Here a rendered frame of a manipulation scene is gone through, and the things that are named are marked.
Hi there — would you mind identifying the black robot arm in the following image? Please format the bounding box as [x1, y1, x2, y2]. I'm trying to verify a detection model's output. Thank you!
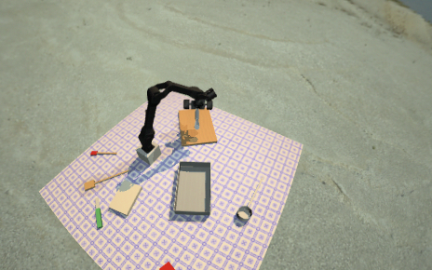
[138, 81, 217, 154]

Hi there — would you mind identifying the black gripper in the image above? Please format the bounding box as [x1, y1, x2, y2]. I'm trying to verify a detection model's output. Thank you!
[183, 100, 213, 110]

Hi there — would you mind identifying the brown wooden board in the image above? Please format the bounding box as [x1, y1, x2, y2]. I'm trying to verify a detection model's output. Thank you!
[179, 107, 217, 146]

